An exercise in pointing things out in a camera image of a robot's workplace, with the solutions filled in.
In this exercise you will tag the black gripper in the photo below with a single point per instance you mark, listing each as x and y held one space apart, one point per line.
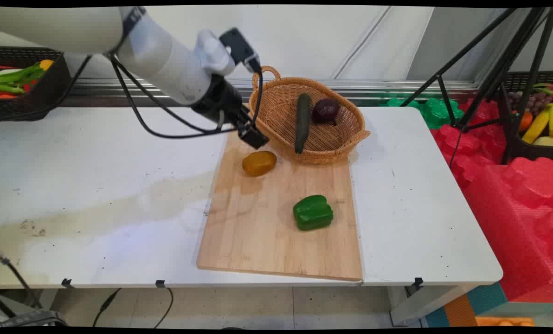
221 102

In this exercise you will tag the dark green cucumber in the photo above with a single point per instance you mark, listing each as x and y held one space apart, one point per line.
302 121

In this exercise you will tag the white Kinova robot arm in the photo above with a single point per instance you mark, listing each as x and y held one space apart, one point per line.
63 28

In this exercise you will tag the yellow brown potato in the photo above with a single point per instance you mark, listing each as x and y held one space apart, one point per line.
259 163

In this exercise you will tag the woven wicker basket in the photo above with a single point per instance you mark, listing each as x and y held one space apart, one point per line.
323 134

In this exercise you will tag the purple red onion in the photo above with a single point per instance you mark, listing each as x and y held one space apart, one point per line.
325 110

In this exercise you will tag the wooden cutting board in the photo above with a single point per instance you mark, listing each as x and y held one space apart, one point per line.
267 222

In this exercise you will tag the green bell pepper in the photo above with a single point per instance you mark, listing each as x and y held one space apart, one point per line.
312 212

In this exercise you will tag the black table edge clip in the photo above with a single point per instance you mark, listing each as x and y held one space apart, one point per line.
66 282
160 283
418 281

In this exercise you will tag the green foam block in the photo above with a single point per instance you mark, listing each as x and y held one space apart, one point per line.
436 113

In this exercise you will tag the black basket of vegetables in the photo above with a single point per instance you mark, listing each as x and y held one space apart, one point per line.
49 93

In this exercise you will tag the small yellow pepper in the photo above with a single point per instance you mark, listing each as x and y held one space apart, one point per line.
46 64

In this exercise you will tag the green celery stalks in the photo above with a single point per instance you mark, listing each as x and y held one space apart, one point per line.
16 79

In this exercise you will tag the white table leg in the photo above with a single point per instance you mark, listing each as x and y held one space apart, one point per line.
420 306

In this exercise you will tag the orange carrot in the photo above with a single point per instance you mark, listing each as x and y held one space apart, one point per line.
5 96

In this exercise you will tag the black basket of fruit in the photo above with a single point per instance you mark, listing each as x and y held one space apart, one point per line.
522 148

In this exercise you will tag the red foam block pile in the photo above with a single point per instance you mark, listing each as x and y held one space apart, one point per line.
513 208

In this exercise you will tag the orange fruit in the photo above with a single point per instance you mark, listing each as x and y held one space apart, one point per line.
526 121

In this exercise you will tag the purple grape bunch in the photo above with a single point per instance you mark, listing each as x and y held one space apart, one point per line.
534 101

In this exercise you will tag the large yellow banana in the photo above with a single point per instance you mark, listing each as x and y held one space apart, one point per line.
536 125

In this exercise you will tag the teal and orange mat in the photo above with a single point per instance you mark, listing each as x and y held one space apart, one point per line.
471 308

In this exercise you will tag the pale yellow pear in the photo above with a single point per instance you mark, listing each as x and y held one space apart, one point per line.
546 141

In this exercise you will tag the orange foam piece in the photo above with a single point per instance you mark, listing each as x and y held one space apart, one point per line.
504 321

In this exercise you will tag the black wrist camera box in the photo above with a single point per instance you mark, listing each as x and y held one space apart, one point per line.
237 46

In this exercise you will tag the black camera tripod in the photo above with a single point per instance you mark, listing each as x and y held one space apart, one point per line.
499 69

